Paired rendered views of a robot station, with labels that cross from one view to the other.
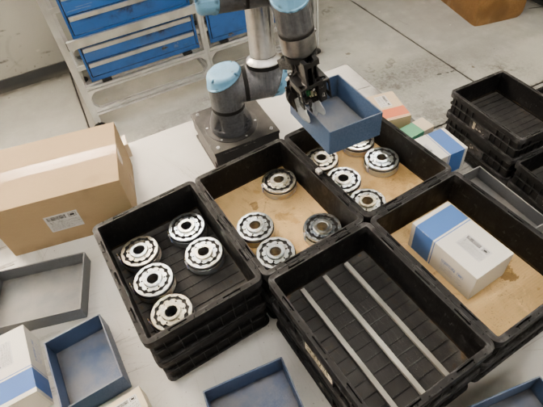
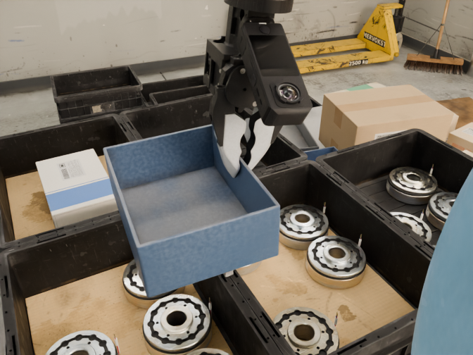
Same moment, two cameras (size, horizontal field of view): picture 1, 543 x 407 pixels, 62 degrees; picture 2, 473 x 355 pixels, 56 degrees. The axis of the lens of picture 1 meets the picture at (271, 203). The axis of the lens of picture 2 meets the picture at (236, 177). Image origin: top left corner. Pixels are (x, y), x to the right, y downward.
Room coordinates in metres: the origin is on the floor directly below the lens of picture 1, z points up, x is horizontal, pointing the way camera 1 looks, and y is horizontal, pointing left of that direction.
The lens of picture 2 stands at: (1.36, -0.14, 1.42)
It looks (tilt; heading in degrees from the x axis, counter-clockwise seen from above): 34 degrees down; 178
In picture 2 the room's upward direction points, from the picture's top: straight up
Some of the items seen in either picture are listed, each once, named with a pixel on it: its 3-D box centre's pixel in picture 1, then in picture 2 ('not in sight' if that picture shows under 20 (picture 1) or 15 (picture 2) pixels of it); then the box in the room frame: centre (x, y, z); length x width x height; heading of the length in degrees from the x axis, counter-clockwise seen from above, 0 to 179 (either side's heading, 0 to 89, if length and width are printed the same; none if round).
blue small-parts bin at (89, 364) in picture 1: (86, 364); not in sight; (0.51, 0.52, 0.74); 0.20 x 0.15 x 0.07; 25
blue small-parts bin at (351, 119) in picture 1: (334, 112); (185, 198); (0.93, -0.19, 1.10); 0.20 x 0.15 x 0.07; 21
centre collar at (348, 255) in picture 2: (254, 225); (336, 253); (0.78, 0.05, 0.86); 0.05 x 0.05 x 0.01
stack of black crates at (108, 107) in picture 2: not in sight; (103, 122); (-0.71, -0.76, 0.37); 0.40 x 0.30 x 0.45; 111
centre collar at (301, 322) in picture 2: (278, 179); (303, 333); (0.95, -0.03, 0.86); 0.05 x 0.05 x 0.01
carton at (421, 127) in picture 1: (401, 141); not in sight; (1.19, -0.49, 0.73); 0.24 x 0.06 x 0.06; 116
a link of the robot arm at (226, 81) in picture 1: (227, 86); not in sight; (1.31, 0.09, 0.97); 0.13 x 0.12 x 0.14; 96
